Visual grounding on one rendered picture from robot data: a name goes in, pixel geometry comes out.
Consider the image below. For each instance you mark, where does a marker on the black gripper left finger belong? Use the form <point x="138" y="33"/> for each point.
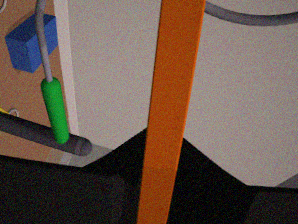
<point x="106" y="191"/>

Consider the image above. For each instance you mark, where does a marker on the blue block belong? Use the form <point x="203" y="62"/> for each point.
<point x="23" y="46"/>

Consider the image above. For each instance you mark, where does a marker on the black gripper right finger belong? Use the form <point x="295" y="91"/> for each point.
<point x="205" y="194"/>

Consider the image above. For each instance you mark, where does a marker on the orange bar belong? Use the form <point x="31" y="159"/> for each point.
<point x="178" y="39"/>

